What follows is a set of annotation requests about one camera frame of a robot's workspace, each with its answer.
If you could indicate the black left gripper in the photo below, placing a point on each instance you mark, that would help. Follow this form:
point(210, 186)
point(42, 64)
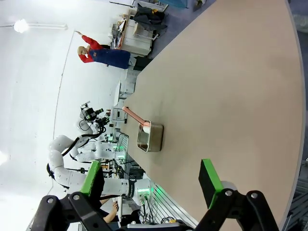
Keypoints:
point(90, 113)

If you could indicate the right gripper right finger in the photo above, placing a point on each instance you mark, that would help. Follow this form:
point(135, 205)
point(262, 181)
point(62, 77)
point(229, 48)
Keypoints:
point(209, 178)

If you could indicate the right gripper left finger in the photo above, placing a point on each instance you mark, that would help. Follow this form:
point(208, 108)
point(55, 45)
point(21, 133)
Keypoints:
point(91, 178)

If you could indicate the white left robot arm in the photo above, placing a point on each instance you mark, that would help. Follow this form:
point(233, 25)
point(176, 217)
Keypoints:
point(62, 173)

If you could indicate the robot base green light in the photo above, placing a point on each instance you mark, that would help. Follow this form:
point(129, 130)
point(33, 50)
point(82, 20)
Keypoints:
point(144, 192)

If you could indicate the seated person dark shirt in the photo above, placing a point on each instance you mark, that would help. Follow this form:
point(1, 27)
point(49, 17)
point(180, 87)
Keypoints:
point(108, 214)

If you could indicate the mannequin red shirt blue apron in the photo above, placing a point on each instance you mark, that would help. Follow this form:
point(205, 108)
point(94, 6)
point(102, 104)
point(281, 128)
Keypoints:
point(108, 55)

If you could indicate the rectangular stainless steel container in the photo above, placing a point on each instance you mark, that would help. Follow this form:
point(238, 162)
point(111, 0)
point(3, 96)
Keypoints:
point(155, 138)

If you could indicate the white storage cabinet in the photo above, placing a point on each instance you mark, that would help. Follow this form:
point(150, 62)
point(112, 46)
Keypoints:
point(137, 41)

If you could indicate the round ceiling lamp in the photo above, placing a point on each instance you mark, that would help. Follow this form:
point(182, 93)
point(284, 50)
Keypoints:
point(20, 25)

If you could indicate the black jacket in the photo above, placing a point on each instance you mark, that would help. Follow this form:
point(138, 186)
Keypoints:
point(149, 18)

